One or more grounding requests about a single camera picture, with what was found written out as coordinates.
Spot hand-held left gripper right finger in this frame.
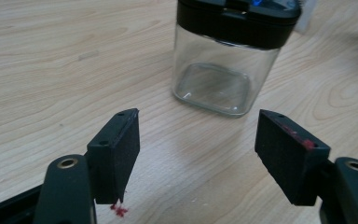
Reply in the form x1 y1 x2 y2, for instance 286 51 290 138
254 108 332 206

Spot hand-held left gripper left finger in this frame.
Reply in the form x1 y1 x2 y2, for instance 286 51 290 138
86 107 141 205

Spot red crumbs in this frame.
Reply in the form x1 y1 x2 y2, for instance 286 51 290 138
109 203 130 218

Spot clear glass jar black lid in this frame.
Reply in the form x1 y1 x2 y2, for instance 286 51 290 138
171 0 302 119

